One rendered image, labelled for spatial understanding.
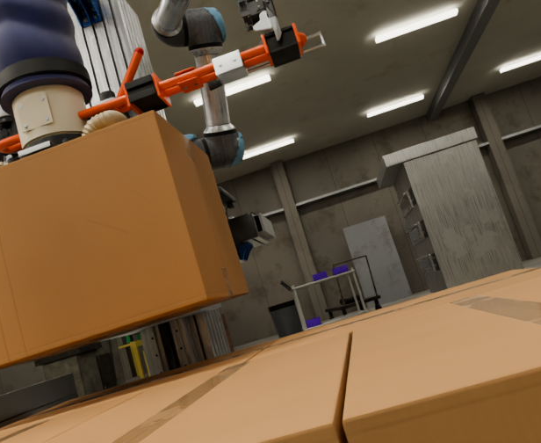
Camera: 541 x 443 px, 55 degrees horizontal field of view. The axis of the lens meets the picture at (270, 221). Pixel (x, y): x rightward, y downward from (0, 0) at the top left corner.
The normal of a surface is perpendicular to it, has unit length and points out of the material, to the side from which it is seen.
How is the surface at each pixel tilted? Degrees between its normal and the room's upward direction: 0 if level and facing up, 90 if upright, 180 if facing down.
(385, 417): 90
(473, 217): 90
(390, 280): 84
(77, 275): 91
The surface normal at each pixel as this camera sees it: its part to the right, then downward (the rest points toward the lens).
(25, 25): 0.22, -0.44
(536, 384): -0.17, -0.11
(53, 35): 0.54, -0.55
